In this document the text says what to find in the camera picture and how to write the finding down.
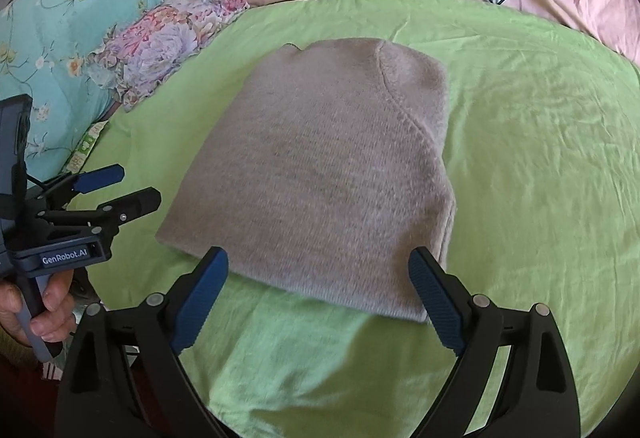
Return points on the beige knit sweater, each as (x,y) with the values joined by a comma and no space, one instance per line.
(324,174)

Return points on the purple pink floral pillow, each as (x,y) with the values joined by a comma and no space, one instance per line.
(133,61)

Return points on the teal floral pillow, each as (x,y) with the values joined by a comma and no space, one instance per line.
(44,50)

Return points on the left hand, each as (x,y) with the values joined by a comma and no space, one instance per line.
(53,325)

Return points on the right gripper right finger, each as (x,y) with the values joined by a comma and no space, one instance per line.
(537,396)

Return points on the green white paper package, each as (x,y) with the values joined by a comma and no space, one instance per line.
(84,147)

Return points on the green bed sheet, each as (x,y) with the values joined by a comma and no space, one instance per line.
(543,154)

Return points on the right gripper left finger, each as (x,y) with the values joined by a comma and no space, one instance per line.
(123,376)

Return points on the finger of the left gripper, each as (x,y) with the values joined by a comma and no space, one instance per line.
(57,192)
(104,219)

